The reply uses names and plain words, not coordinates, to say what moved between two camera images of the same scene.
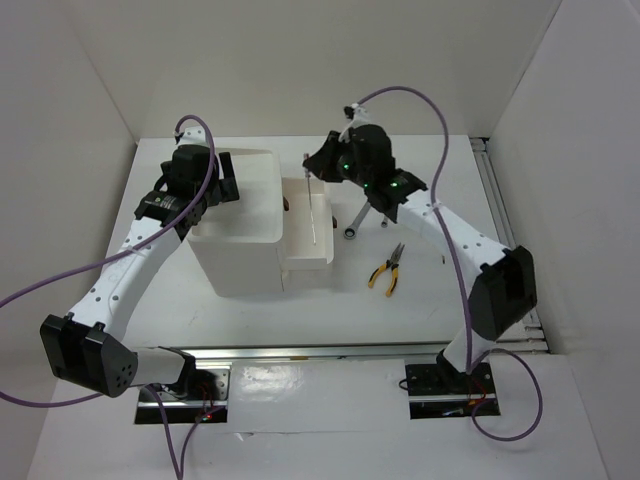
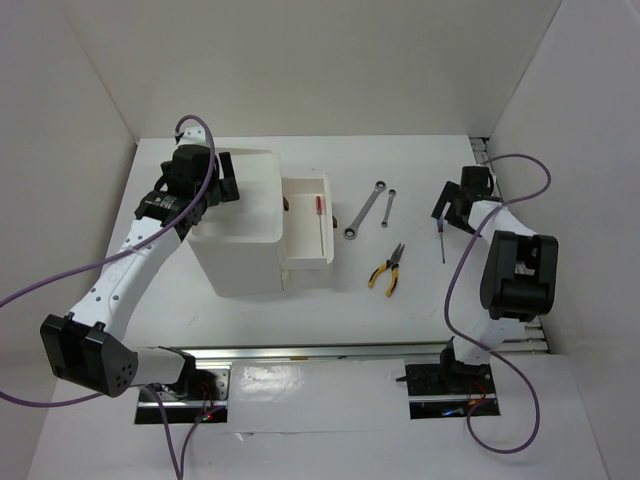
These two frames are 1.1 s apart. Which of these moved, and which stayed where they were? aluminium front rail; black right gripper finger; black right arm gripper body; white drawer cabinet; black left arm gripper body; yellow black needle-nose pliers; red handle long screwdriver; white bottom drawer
Moved: black right arm gripper body; red handle long screwdriver; black right gripper finger
Stayed: black left arm gripper body; aluminium front rail; white bottom drawer; white drawer cabinet; yellow black needle-nose pliers
